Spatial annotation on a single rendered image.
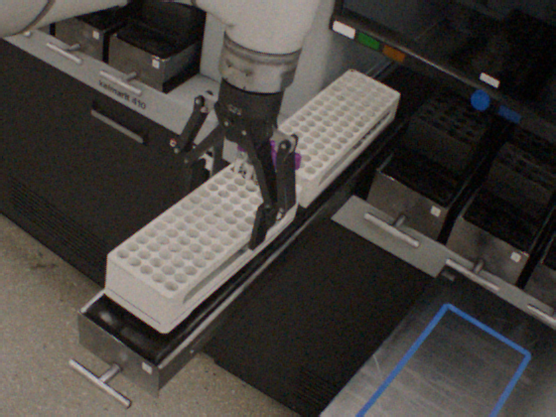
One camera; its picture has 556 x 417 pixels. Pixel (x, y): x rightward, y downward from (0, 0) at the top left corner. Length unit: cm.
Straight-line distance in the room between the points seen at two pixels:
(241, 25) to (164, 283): 31
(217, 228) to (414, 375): 32
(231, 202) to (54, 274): 111
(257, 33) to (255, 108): 11
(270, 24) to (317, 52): 50
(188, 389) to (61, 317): 37
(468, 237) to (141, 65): 66
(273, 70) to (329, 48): 45
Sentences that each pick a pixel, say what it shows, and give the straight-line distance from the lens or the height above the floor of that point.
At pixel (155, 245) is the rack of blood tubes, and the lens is 102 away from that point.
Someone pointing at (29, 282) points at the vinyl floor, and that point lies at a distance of 216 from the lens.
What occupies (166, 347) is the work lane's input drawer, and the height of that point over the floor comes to 82.
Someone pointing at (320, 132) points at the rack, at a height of 86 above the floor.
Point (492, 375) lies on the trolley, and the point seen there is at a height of 82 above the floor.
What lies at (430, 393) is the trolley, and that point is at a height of 82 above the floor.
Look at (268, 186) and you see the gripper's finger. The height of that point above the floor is 95.
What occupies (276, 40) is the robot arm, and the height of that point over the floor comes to 115.
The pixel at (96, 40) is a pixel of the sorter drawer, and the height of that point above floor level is 78.
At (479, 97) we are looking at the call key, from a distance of 123.
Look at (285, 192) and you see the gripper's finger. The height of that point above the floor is 96.
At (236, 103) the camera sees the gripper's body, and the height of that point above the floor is 106.
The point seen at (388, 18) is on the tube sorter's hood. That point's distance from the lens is 127.
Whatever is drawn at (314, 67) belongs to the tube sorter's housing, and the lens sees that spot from 140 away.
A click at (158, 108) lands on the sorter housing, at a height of 70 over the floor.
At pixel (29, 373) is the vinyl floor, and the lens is 198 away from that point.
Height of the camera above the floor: 163
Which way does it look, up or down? 42 degrees down
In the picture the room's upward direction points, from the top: 10 degrees clockwise
